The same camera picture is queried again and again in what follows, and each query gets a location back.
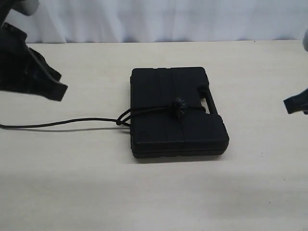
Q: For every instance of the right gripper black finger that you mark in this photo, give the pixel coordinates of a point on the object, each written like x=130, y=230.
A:
x=297, y=103

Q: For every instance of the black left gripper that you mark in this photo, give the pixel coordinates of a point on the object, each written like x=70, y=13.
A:
x=24, y=70

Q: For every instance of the black plastic carrying case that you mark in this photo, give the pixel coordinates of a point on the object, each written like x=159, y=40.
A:
x=173, y=114

